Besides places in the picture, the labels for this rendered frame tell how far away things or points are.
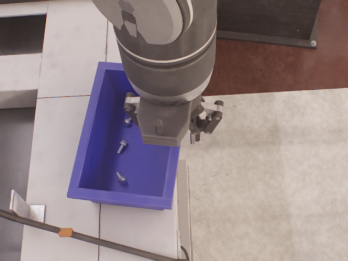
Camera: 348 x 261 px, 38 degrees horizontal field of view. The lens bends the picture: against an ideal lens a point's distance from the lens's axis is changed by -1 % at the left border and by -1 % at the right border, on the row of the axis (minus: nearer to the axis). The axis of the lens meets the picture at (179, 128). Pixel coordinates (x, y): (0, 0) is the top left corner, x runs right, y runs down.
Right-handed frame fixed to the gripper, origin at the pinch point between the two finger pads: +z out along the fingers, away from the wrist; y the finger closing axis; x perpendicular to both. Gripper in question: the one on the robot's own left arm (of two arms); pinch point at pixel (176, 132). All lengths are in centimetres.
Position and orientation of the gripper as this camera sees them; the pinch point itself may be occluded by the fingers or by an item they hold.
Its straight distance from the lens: 75.7
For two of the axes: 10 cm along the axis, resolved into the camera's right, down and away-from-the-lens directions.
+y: -9.9, -0.9, 0.9
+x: -1.3, 8.8, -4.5
